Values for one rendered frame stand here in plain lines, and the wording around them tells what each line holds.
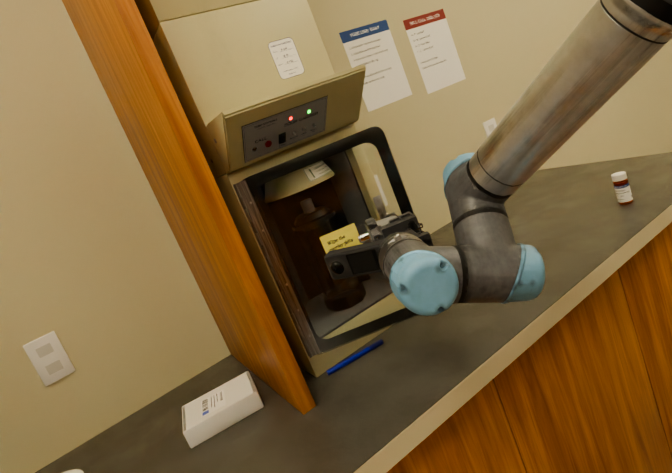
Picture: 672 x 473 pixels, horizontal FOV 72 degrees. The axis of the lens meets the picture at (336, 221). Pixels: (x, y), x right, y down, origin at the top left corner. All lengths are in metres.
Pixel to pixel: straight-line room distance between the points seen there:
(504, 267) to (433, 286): 0.10
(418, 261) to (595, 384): 0.74
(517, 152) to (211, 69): 0.61
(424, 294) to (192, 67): 0.63
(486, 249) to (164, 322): 0.96
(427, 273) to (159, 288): 0.92
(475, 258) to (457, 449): 0.44
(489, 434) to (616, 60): 0.69
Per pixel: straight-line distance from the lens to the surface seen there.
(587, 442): 1.23
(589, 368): 1.19
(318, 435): 0.88
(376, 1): 1.78
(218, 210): 0.83
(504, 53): 2.14
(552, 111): 0.56
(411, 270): 0.55
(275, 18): 1.05
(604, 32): 0.53
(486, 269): 0.60
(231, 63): 0.98
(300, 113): 0.92
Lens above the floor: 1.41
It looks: 11 degrees down
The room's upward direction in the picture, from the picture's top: 22 degrees counter-clockwise
